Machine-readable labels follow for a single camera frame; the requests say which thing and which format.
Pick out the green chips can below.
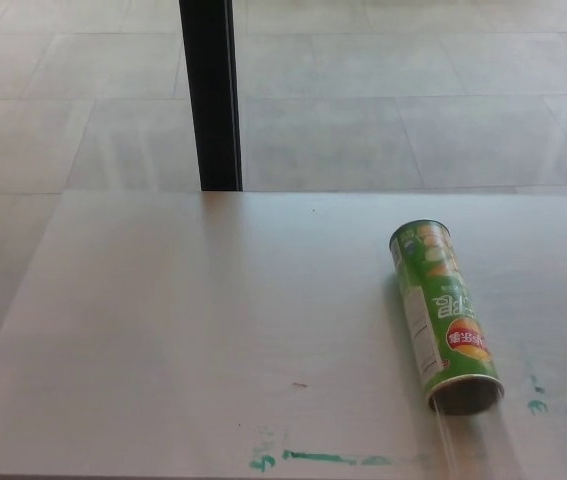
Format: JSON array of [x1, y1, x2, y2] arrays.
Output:
[[388, 218, 506, 416]]

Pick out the black vertical pillar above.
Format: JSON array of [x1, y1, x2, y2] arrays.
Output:
[[178, 0, 243, 193]]

